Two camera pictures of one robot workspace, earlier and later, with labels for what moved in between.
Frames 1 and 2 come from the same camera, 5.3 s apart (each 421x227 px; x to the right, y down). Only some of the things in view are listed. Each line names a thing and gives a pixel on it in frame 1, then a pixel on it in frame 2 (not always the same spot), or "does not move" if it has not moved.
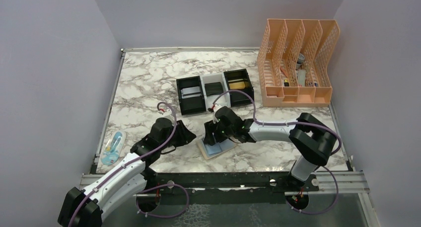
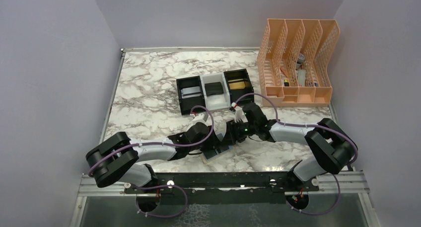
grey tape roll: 301,59 does not move
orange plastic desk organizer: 293,63 does not move
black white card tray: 196,94 does not move
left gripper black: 185,136 to 212,142
